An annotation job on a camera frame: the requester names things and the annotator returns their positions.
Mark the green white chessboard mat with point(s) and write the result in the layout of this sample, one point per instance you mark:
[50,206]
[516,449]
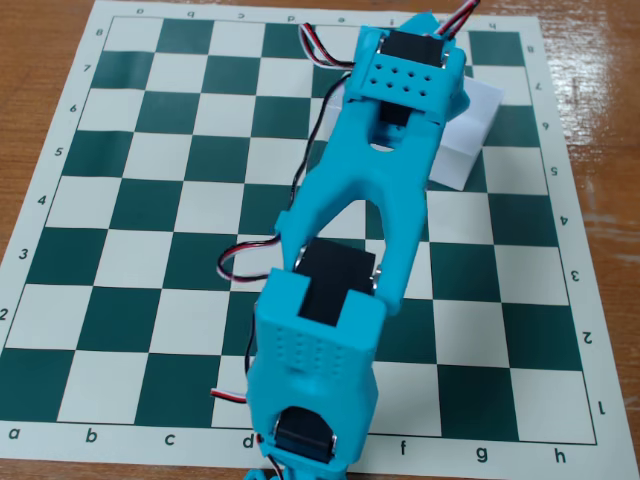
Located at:
[150,250]

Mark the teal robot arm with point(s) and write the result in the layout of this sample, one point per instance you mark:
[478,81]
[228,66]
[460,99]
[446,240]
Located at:
[350,175]

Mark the white cardboard box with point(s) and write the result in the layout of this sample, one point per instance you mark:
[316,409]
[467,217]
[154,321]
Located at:
[460,150]

